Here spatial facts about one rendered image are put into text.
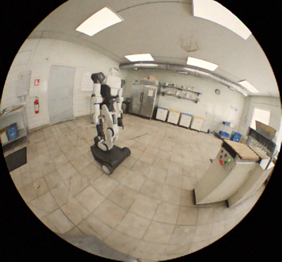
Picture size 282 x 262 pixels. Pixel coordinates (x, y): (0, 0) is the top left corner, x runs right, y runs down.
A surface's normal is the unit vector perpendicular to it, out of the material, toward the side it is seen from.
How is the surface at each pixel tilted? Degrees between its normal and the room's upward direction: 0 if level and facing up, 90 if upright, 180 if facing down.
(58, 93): 90
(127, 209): 0
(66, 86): 90
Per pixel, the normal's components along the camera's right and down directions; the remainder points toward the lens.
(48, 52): 0.90, 0.25
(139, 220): 0.15, -0.94
